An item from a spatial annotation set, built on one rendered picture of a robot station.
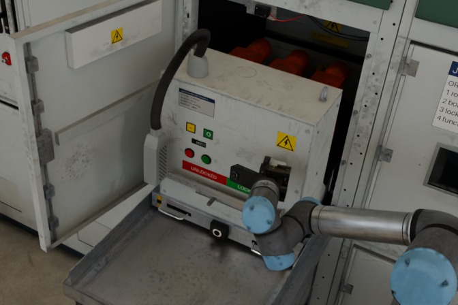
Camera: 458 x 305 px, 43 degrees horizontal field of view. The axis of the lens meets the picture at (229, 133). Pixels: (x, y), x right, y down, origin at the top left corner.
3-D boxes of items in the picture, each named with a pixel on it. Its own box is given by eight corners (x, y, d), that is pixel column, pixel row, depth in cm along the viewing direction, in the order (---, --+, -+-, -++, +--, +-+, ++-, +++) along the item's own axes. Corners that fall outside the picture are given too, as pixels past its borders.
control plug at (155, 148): (156, 187, 180) (156, 141, 170) (143, 182, 182) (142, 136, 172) (170, 174, 186) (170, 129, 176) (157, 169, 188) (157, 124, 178)
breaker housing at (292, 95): (292, 252, 182) (317, 124, 154) (159, 195, 199) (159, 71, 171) (344, 167, 219) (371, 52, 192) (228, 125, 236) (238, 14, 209)
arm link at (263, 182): (246, 210, 146) (251, 180, 143) (249, 201, 150) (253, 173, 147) (275, 216, 144) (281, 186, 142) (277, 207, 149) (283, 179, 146)
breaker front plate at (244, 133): (289, 253, 181) (313, 127, 154) (159, 197, 198) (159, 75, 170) (291, 250, 182) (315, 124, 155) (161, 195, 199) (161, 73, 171)
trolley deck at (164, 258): (246, 392, 155) (248, 379, 152) (64, 295, 177) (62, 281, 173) (332, 237, 205) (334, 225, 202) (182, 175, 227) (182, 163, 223)
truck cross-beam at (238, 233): (295, 267, 182) (298, 254, 179) (151, 205, 201) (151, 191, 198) (301, 257, 186) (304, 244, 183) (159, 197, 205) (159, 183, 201)
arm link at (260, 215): (247, 241, 136) (234, 209, 134) (254, 219, 146) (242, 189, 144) (279, 233, 133) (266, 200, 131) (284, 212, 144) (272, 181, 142)
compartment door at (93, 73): (33, 242, 186) (-2, 30, 144) (168, 155, 229) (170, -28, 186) (47, 253, 183) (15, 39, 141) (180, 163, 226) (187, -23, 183)
